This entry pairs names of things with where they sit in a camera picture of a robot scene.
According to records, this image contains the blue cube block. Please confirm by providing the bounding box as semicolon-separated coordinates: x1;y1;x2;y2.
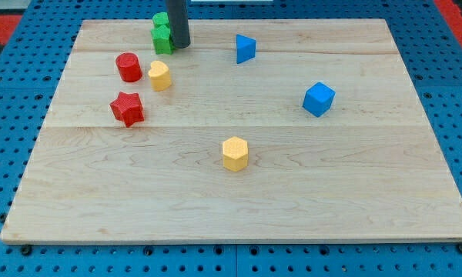
302;82;336;117

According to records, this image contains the yellow heart block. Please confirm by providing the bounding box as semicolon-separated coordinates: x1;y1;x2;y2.
148;60;172;92

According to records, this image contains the red cylinder block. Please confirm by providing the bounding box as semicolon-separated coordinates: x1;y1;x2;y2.
115;52;142;82

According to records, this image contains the yellow hexagon block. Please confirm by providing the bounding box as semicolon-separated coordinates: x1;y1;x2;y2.
222;136;249;172

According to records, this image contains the red star block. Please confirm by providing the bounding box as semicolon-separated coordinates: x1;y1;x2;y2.
110;92;145;128

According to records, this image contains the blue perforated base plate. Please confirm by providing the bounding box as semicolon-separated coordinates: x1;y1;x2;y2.
0;1;462;276

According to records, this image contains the light wooden board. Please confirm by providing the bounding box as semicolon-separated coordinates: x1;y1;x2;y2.
0;19;462;245

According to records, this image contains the blue triangle block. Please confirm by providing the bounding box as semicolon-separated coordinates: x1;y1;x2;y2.
236;34;256;64

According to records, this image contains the green circle block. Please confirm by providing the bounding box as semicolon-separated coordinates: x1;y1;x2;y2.
152;12;169;28

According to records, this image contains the green star block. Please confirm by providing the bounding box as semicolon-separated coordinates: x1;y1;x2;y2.
151;25;173;55

